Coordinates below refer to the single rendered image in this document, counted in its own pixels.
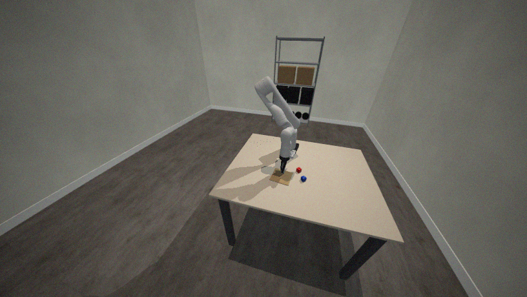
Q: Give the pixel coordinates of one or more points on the tan mat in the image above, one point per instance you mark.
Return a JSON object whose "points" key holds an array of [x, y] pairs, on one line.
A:
{"points": [[283, 178]]}

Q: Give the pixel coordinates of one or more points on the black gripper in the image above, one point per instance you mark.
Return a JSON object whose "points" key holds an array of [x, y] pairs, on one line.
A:
{"points": [[283, 163]]}

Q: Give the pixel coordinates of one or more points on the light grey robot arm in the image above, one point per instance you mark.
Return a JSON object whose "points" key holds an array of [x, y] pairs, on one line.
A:
{"points": [[282, 114]]}

